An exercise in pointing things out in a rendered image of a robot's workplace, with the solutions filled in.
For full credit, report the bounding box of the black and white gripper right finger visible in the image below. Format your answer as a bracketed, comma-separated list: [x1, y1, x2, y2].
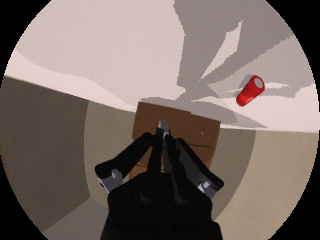
[162, 120, 224, 204]

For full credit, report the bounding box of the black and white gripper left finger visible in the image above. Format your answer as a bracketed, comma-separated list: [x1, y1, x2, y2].
[95, 119, 164, 203]

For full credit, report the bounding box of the red cylinder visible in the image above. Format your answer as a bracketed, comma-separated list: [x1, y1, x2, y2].
[236, 75, 265, 107]

